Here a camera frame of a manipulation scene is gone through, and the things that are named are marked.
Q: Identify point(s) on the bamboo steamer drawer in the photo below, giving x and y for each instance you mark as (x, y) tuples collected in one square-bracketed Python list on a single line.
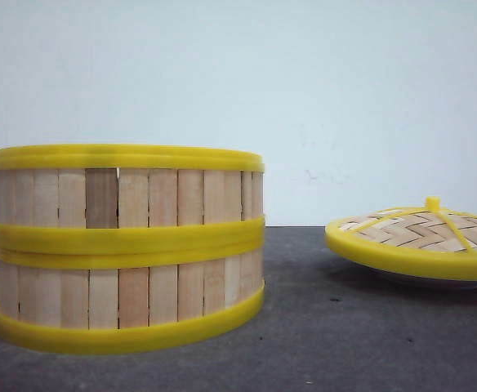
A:
[(137, 310)]

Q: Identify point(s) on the woven bamboo steamer lid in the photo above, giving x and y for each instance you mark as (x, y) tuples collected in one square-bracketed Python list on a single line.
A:
[(423, 242)]

